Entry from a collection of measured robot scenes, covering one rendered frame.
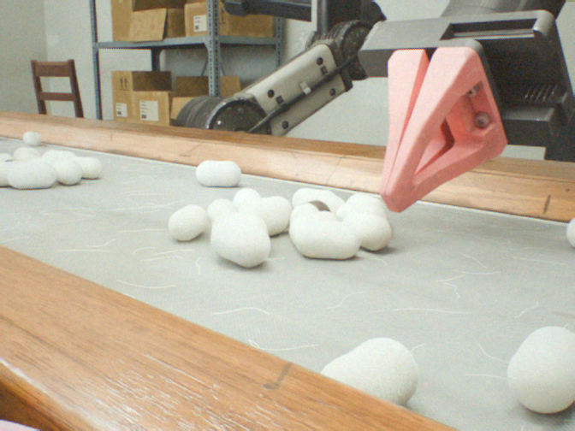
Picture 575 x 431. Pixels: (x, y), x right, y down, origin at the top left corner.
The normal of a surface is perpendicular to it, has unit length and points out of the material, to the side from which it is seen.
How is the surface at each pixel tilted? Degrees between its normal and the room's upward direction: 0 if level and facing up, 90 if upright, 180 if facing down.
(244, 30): 90
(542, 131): 132
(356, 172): 45
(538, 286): 0
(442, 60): 63
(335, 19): 90
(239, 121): 90
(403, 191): 96
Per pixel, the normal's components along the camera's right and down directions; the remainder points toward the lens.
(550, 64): -0.50, 0.76
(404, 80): -0.61, -0.32
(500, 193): -0.49, -0.58
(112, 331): 0.00, -0.98
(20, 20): 0.69, 0.14
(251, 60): -0.72, 0.14
